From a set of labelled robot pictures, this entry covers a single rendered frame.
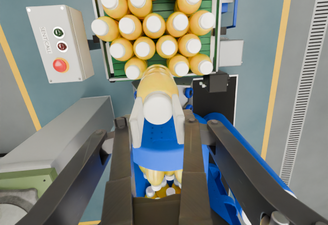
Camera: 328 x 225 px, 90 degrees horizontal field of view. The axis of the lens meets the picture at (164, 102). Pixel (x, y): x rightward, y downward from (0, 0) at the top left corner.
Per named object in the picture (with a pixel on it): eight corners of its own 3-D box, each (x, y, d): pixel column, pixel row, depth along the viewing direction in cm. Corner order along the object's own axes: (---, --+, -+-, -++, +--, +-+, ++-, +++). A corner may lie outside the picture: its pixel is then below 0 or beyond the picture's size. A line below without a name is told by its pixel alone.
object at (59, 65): (56, 71, 47) (54, 72, 46) (52, 59, 46) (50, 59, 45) (69, 71, 48) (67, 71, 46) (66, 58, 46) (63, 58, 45)
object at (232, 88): (185, 190, 213) (187, 200, 199) (178, 76, 161) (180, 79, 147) (224, 186, 214) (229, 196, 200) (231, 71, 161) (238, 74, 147)
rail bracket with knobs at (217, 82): (197, 86, 72) (203, 93, 62) (197, 70, 69) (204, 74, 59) (219, 84, 72) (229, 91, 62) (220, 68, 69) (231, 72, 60)
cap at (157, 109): (174, 95, 22) (176, 100, 21) (168, 121, 24) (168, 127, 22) (147, 89, 22) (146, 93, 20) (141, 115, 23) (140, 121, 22)
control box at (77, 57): (66, 76, 58) (48, 83, 48) (49, 12, 51) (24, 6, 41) (94, 74, 58) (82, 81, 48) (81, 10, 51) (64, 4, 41)
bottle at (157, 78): (175, 68, 39) (189, 88, 22) (167, 94, 42) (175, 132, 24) (146, 60, 39) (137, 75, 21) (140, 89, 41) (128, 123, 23)
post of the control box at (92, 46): (124, 45, 149) (69, 52, 55) (123, 40, 147) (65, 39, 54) (129, 45, 149) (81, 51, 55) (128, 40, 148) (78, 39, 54)
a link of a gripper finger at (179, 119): (176, 116, 15) (184, 116, 15) (171, 93, 21) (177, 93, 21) (177, 145, 16) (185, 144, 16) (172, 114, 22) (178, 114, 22)
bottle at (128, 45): (141, 50, 65) (135, 53, 48) (127, 60, 66) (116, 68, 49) (129, 34, 63) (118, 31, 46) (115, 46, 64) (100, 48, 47)
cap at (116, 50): (127, 51, 48) (126, 52, 46) (117, 60, 48) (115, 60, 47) (118, 40, 47) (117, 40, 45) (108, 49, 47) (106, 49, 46)
